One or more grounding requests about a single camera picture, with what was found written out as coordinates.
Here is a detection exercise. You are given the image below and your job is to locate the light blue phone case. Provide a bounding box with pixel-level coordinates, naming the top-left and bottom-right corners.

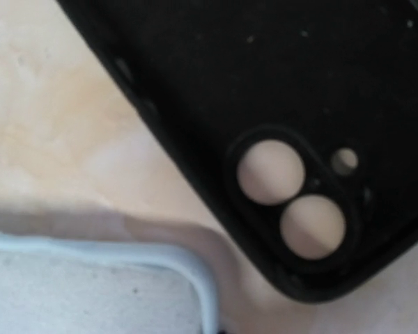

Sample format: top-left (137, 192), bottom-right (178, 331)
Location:
top-left (0, 233), bottom-right (220, 333)

